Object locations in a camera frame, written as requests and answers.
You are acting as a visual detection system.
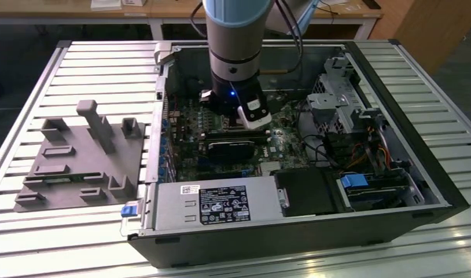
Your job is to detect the orange yellow wire bundle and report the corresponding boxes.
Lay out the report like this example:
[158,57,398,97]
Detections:
[346,145,394,171]

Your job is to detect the black cable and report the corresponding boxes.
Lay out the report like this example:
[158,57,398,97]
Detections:
[302,133,341,171]

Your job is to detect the silver perforated drive cage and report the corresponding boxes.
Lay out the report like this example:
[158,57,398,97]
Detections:
[307,56,375,137]

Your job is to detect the black silver PC case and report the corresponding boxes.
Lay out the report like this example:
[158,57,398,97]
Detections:
[120,39,471,269]

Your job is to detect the green RAM stick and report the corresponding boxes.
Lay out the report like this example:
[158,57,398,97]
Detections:
[44,173,106,184]

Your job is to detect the hard disk in blue carrier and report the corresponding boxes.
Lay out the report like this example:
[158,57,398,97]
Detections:
[338,173,409,208]

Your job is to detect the silver chipset heatsink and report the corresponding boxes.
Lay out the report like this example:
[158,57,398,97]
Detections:
[259,161,282,175]

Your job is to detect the black graphics card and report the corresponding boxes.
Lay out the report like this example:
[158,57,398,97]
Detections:
[204,140,256,163]

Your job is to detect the grey parts rack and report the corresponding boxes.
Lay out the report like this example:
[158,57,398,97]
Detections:
[12,99,148,214]

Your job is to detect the silver power supply box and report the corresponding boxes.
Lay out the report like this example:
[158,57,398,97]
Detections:
[140,181,288,232]

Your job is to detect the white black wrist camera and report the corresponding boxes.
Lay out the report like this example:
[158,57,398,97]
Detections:
[238,98,274,130]

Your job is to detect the wooden cabinet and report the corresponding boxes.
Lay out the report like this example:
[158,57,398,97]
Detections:
[369,0,471,75]

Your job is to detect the blue case latch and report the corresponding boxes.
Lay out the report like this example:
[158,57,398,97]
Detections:
[119,203,139,218]

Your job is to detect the green motherboard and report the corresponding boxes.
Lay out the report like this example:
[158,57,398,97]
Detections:
[164,91,310,184]

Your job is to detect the wooden desk white legs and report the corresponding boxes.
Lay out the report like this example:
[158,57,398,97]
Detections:
[0,0,385,41]

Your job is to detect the black plastic bay cover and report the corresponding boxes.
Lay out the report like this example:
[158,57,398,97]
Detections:
[274,169,339,218]

